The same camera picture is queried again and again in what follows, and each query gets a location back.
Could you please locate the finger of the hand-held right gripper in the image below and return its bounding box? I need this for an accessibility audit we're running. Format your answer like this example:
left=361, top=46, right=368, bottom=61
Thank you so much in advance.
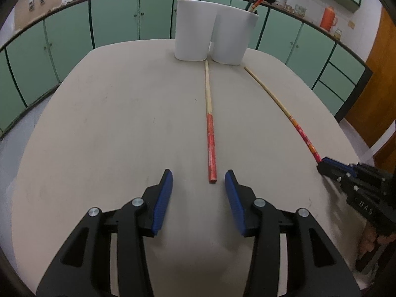
left=349, top=162, right=391, bottom=178
left=317, top=158, right=354, bottom=192

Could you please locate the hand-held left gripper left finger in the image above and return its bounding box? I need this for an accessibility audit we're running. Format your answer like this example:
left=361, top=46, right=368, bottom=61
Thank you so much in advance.
left=36, top=169, right=173, bottom=297

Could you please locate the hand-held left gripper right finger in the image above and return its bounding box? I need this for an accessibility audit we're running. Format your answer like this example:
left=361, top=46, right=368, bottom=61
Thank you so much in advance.
left=224, top=170, right=362, bottom=297

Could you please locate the thin red-handled bamboo chopstick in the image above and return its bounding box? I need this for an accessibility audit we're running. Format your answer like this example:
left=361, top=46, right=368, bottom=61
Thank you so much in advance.
left=244, top=66, right=324, bottom=164

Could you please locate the orange-red wooden chopstick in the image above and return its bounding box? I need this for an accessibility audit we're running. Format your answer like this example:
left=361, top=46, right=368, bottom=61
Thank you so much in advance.
left=204, top=60, right=218, bottom=184

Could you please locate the white twin-cup chopstick holder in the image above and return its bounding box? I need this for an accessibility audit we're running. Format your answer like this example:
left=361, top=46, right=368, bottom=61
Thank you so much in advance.
left=174, top=0, right=259, bottom=66

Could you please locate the person's right hand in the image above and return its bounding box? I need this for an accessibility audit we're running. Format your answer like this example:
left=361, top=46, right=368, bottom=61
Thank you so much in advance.
left=360, top=226, right=388, bottom=253

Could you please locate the wooden door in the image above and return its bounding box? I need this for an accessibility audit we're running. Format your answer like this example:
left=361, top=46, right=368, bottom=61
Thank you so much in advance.
left=344, top=5, right=396, bottom=174

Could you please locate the orange thermos jug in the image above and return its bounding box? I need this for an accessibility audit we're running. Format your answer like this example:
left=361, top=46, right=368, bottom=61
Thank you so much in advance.
left=319, top=5, right=339, bottom=32

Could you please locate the row of small jars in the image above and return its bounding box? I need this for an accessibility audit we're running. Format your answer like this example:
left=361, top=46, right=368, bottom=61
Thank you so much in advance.
left=273, top=0, right=307, bottom=18

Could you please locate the green base cabinet row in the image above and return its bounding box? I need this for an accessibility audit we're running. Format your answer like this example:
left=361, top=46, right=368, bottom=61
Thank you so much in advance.
left=0, top=0, right=374, bottom=137

